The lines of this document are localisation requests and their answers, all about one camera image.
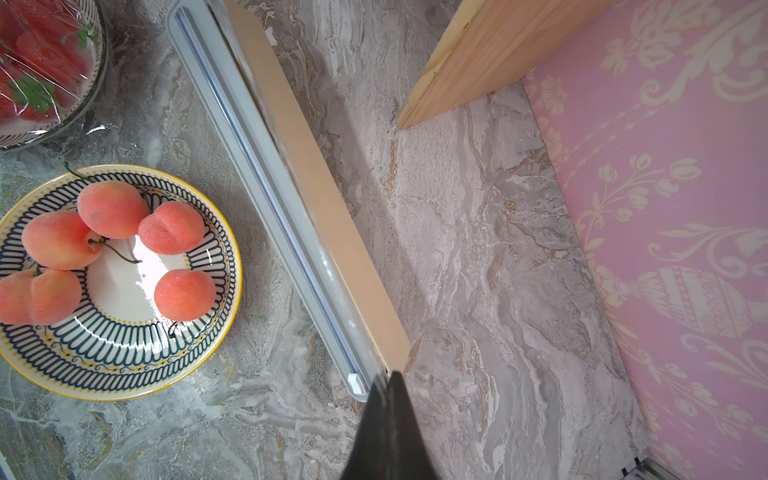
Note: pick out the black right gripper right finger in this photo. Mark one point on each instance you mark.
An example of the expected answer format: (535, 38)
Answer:
(408, 454)

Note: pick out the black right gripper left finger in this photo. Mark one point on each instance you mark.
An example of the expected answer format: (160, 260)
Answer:
(369, 455)

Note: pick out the striped plate of peaches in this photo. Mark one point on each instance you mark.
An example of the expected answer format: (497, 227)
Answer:
(117, 345)

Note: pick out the cream plastic wrap dispenser box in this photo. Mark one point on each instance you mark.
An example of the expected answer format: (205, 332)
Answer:
(258, 118)

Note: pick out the patterned plate of strawberries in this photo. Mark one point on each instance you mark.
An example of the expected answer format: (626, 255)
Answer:
(42, 66)

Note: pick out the clear plastic wrap sheet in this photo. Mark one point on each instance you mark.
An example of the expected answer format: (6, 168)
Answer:
(54, 90)

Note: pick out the wooden two-tier shelf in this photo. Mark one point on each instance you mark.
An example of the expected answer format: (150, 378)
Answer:
(489, 45)

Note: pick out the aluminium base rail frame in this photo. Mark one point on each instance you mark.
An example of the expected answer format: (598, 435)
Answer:
(647, 469)

